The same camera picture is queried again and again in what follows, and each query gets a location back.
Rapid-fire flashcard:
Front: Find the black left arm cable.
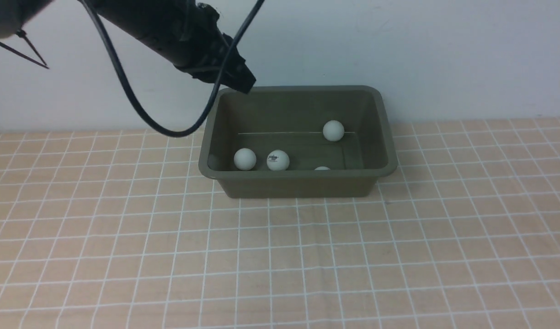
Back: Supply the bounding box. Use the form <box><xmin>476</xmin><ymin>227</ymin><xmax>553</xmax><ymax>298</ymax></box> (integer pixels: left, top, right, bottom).
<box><xmin>79</xmin><ymin>0</ymin><xmax>265</xmax><ymax>138</ymax></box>

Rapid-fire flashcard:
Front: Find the olive green plastic bin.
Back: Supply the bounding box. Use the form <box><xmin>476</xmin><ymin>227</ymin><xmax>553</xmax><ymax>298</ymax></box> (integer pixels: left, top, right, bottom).
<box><xmin>198</xmin><ymin>85</ymin><xmax>398</xmax><ymax>199</ymax></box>

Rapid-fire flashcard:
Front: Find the black cable tie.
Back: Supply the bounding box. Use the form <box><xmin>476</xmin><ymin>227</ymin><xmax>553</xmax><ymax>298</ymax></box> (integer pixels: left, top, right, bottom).
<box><xmin>0</xmin><ymin>29</ymin><xmax>49</xmax><ymax>70</ymax></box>

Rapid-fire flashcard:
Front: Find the orange checkered tablecloth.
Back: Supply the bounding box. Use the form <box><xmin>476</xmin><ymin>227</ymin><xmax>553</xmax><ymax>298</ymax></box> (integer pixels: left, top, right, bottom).
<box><xmin>0</xmin><ymin>118</ymin><xmax>560</xmax><ymax>329</ymax></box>

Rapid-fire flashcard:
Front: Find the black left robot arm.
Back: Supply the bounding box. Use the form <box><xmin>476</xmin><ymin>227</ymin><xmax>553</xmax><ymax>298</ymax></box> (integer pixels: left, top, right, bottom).
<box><xmin>0</xmin><ymin>0</ymin><xmax>233</xmax><ymax>84</ymax></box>

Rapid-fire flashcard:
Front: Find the white ping-pong ball with logo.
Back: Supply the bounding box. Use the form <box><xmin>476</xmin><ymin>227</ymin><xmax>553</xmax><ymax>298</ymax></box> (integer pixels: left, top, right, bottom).
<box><xmin>267</xmin><ymin>149</ymin><xmax>290</xmax><ymax>171</ymax></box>

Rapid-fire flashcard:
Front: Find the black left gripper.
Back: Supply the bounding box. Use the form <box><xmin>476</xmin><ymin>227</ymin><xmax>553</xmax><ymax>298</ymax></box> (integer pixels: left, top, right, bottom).
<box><xmin>172</xmin><ymin>2</ymin><xmax>256</xmax><ymax>94</ymax></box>

